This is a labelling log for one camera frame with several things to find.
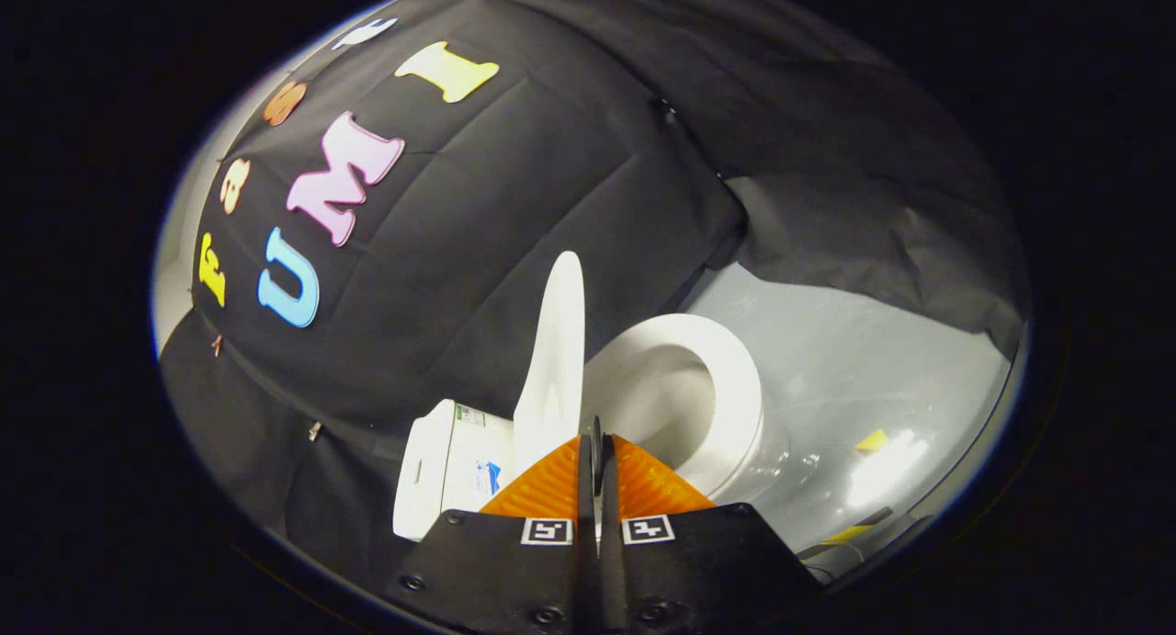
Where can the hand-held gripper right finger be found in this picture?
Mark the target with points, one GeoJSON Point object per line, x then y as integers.
{"type": "Point", "coordinates": [609, 543]}

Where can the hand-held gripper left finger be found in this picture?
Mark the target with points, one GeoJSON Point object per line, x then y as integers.
{"type": "Point", "coordinates": [585, 543]}

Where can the white toilet lid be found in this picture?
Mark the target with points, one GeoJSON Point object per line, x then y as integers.
{"type": "Point", "coordinates": [556, 359]}

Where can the white toilet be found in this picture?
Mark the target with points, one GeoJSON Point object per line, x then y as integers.
{"type": "Point", "coordinates": [450, 470]}

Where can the white toilet seat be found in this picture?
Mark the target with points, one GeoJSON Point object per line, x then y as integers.
{"type": "Point", "coordinates": [735, 378]}

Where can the yellow tape piece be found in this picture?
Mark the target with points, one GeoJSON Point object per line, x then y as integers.
{"type": "Point", "coordinates": [847, 534]}
{"type": "Point", "coordinates": [873, 440]}

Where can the black backdrop cloth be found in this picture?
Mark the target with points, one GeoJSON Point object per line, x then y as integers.
{"type": "Point", "coordinates": [514, 203]}

